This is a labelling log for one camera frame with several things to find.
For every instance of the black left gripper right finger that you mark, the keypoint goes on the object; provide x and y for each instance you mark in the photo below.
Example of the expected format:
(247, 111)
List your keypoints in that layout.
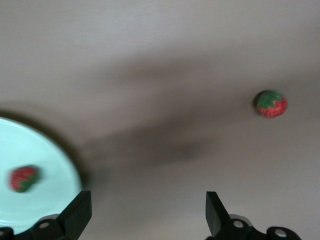
(225, 225)

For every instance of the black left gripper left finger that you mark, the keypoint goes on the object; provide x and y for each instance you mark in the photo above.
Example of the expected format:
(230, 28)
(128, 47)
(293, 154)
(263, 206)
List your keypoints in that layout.
(70, 222)

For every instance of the red toy strawberry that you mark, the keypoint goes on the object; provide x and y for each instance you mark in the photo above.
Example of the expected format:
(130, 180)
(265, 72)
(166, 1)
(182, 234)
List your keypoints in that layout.
(23, 178)
(271, 104)

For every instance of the pale green round plate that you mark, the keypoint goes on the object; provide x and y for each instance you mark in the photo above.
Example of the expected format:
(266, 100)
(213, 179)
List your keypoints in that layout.
(32, 145)

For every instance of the brown table cover sheet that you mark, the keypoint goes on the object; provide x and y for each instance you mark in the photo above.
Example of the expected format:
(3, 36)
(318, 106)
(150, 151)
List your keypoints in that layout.
(160, 50)

